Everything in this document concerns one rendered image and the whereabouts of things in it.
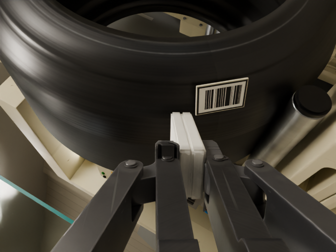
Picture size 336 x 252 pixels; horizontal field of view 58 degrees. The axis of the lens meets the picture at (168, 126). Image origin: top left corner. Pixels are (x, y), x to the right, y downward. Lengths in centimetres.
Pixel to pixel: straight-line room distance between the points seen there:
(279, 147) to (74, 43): 31
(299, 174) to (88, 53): 32
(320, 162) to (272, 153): 9
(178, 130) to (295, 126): 25
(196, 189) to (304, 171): 30
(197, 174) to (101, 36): 25
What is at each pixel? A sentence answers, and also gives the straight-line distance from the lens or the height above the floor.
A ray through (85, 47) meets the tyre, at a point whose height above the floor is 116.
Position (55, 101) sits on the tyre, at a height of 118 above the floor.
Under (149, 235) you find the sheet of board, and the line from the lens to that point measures 524.
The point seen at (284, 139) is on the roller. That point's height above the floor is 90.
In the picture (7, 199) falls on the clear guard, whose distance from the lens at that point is 116.
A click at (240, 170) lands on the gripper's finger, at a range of 16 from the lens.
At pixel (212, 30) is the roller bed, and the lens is 104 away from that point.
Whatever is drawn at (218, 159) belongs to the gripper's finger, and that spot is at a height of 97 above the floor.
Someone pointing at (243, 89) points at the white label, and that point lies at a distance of 35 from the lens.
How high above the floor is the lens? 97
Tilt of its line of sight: 11 degrees up
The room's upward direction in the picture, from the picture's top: 63 degrees counter-clockwise
